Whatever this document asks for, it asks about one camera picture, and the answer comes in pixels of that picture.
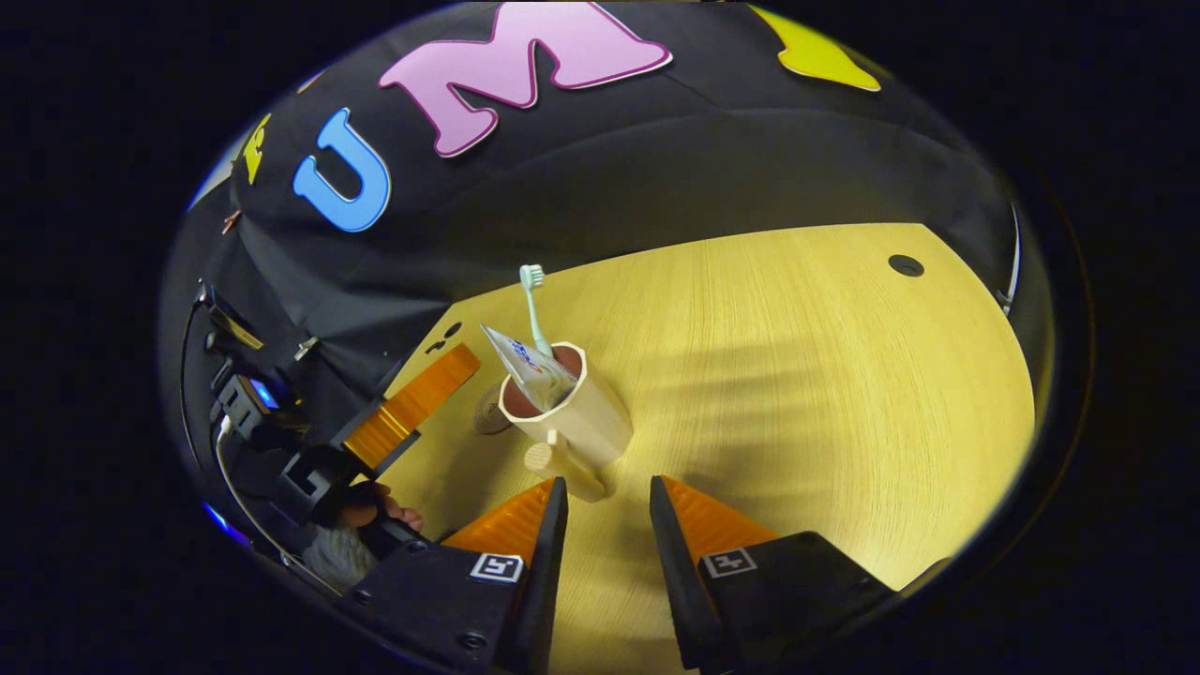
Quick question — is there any black backdrop cloth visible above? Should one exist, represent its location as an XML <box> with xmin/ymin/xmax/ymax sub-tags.
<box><xmin>155</xmin><ymin>0</ymin><xmax>1056</xmax><ymax>563</ymax></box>

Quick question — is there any round brown coaster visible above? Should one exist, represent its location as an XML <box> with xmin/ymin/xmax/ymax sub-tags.
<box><xmin>473</xmin><ymin>384</ymin><xmax>515</xmax><ymax>436</ymax></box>

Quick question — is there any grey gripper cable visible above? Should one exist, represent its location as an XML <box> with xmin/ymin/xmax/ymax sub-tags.
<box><xmin>214</xmin><ymin>417</ymin><xmax>343</xmax><ymax>596</ymax></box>

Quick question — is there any wooden desktop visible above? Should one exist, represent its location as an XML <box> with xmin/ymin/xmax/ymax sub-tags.
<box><xmin>380</xmin><ymin>222</ymin><xmax>1037</xmax><ymax>675</ymax></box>

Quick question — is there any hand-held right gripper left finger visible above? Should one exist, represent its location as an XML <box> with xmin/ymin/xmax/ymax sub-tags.
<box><xmin>339</xmin><ymin>475</ymin><xmax>570</xmax><ymax>674</ymax></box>

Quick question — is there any beige cup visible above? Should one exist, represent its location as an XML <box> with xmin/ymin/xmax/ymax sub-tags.
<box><xmin>497</xmin><ymin>340</ymin><xmax>636</xmax><ymax>503</ymax></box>

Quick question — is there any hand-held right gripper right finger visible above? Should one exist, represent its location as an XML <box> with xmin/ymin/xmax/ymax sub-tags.
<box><xmin>649</xmin><ymin>474</ymin><xmax>898</xmax><ymax>674</ymax></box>

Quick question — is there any white toothpaste tube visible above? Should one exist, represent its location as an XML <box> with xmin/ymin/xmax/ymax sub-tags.
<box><xmin>480</xmin><ymin>323</ymin><xmax>579</xmax><ymax>413</ymax></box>

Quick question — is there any pale green toothbrush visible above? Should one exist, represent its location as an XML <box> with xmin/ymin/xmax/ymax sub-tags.
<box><xmin>518</xmin><ymin>263</ymin><xmax>556</xmax><ymax>362</ymax></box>

